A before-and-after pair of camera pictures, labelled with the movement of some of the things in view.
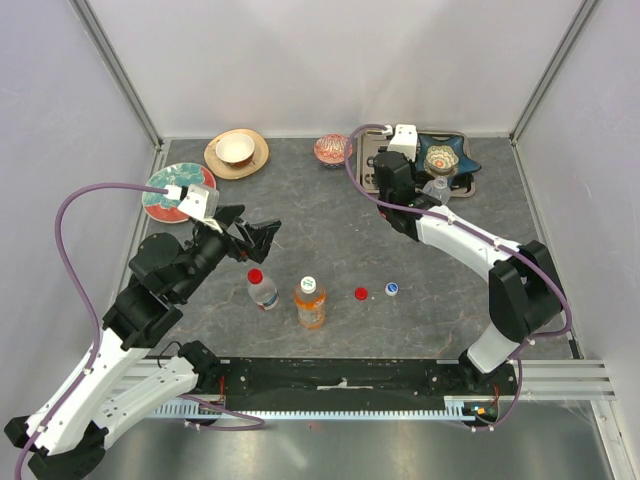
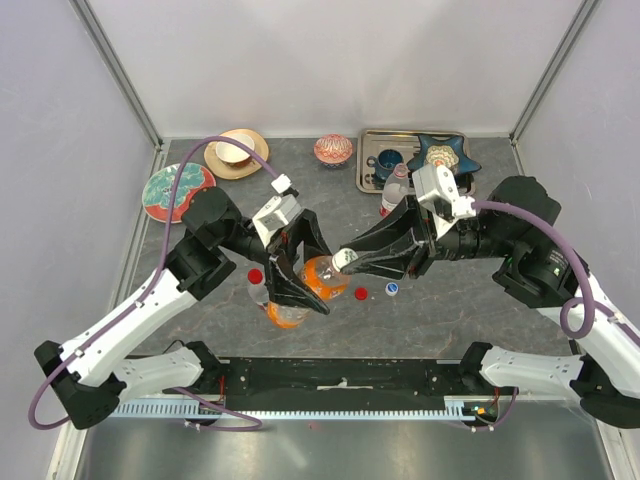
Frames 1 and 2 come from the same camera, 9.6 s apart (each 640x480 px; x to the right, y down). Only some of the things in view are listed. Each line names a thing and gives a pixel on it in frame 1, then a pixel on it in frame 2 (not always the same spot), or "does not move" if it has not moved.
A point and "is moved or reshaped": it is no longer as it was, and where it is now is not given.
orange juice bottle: (310, 301) is moved or reshaped
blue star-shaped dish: (426, 141) does not move
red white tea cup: (235, 149) does not move
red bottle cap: (361, 293) does not move
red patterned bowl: (329, 150) does not move
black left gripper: (259, 236) to (284, 287)
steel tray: (371, 142) does not move
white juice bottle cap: (308, 285) to (342, 257)
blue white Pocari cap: (392, 288) does not move
